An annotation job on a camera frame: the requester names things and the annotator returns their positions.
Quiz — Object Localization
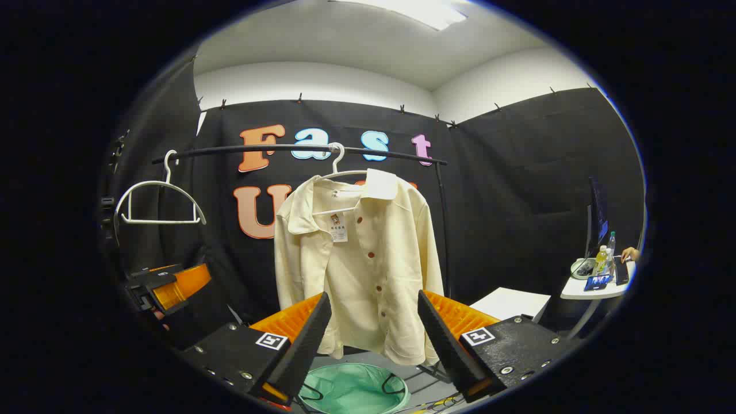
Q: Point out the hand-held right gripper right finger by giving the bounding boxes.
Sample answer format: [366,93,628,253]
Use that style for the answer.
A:
[417,289,580,404]

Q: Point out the ceiling light panel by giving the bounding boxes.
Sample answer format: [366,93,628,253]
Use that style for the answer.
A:
[331,0,468,32]

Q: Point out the black clothes rack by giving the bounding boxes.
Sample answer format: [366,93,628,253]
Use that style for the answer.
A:
[151,143,455,383]

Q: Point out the black computer monitor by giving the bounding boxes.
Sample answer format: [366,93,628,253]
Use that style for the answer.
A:
[585,177,610,259]

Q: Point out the green laundry hamper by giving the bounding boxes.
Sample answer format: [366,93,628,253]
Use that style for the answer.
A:
[298,362,411,414]

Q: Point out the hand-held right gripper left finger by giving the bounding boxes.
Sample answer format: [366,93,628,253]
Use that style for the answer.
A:
[177,291,333,412]

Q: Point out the cream button shirt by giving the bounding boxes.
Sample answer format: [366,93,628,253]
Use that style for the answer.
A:
[274,168,445,366]

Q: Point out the white box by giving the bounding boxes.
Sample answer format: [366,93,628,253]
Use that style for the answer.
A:
[470,287,551,323]

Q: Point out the floor cables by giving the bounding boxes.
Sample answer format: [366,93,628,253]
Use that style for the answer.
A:
[402,396,463,414]

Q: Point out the white plastic hanger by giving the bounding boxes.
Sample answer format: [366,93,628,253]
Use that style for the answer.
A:
[114,149,208,226]
[312,142,369,217]

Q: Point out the black equipment stand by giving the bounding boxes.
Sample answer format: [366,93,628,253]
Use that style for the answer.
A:
[99,131,130,248]

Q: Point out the white round side table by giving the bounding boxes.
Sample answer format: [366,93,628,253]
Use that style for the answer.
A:
[560,259,638,340]

